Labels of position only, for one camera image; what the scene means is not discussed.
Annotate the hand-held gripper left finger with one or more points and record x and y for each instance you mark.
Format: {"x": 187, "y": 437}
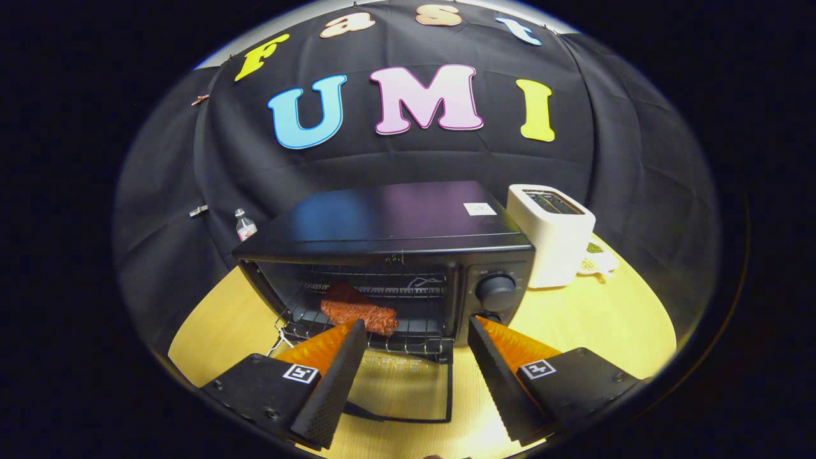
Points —
{"x": 335, "y": 389}

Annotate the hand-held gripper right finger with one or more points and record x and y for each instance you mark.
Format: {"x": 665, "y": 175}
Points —
{"x": 497, "y": 389}

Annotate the red-brown meat slice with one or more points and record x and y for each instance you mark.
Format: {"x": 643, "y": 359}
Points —
{"x": 357, "y": 309}

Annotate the black toaster oven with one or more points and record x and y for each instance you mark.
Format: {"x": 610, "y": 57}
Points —
{"x": 382, "y": 217}

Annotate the white pop-up toaster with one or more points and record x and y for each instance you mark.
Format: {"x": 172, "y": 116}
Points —
{"x": 554, "y": 248}

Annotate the small clear plastic bottle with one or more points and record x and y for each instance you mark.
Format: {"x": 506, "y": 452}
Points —
{"x": 245, "y": 228}

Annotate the silver clip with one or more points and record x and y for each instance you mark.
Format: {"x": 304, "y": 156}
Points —
{"x": 198, "y": 211}

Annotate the red clip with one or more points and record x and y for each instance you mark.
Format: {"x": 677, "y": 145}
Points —
{"x": 200, "y": 100}

